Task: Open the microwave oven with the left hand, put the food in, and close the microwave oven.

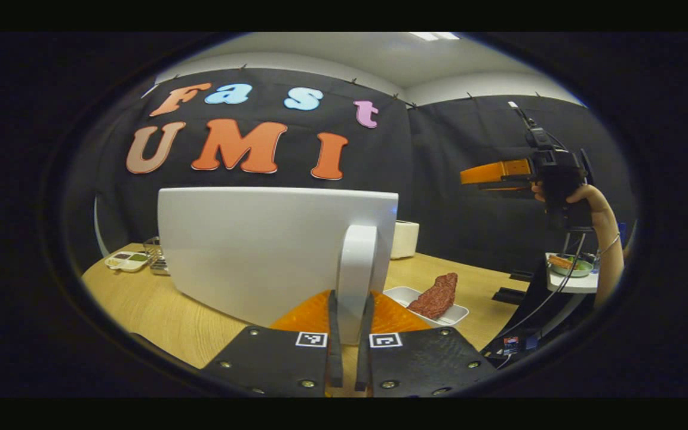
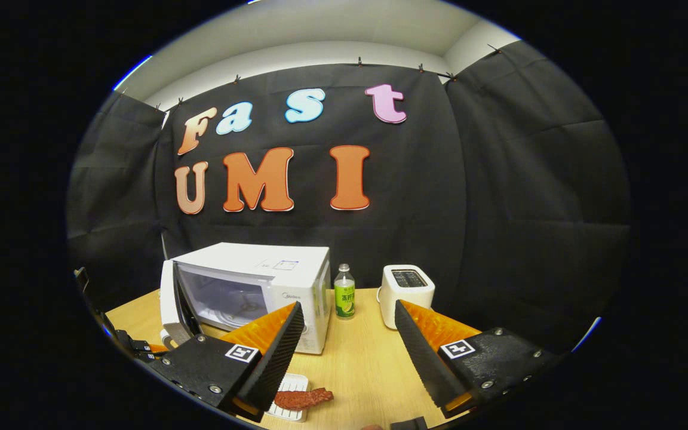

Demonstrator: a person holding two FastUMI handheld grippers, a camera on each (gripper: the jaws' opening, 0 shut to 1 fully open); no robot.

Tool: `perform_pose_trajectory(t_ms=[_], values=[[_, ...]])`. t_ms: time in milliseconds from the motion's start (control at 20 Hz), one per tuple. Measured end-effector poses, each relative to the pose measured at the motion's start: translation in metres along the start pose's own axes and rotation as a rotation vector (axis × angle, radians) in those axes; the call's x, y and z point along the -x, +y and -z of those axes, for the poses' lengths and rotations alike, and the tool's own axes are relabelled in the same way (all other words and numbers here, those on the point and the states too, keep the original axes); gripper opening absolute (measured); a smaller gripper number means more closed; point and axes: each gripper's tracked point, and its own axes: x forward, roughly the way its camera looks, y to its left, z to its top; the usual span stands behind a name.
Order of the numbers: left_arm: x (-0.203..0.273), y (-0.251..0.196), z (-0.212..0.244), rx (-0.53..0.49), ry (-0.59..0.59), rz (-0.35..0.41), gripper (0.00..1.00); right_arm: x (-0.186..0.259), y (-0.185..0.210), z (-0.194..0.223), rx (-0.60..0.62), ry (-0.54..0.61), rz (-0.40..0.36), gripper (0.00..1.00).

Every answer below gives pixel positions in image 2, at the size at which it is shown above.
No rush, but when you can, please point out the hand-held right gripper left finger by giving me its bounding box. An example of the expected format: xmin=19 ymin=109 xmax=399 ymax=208
xmin=146 ymin=302 xmax=306 ymax=423

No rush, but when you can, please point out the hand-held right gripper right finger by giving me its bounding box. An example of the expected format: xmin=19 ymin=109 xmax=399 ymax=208
xmin=394 ymin=299 xmax=561 ymax=420

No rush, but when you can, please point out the red-brown meat strip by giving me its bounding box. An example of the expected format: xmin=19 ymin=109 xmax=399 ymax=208
xmin=274 ymin=388 xmax=334 ymax=410

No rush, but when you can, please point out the white microwave oven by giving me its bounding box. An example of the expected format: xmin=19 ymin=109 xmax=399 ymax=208
xmin=159 ymin=242 xmax=333 ymax=355

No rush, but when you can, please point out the white ribbed tray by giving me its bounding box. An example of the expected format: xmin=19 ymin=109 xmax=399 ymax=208
xmin=265 ymin=373 xmax=311 ymax=423

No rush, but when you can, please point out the white toaster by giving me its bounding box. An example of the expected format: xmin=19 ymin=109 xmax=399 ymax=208
xmin=377 ymin=265 xmax=436 ymax=330

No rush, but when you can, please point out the green label drink bottle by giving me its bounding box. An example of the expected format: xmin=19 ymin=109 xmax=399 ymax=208
xmin=334 ymin=263 xmax=356 ymax=321

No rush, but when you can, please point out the black backdrop cloth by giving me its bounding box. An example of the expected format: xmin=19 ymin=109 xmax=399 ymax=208
xmin=64 ymin=39 xmax=632 ymax=353

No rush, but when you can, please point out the row of black cloth clips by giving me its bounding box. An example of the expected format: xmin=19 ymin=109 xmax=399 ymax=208
xmin=153 ymin=43 xmax=500 ymax=111

